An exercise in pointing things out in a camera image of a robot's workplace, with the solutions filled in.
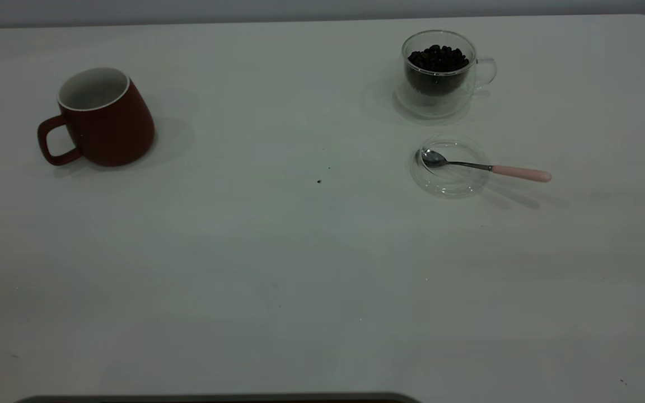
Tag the red ceramic mug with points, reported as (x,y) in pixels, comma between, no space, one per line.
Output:
(115,129)

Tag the dark roasted coffee beans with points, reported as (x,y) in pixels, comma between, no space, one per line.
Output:
(437,61)

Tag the clear glass saucer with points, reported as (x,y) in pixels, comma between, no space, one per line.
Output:
(451,186)

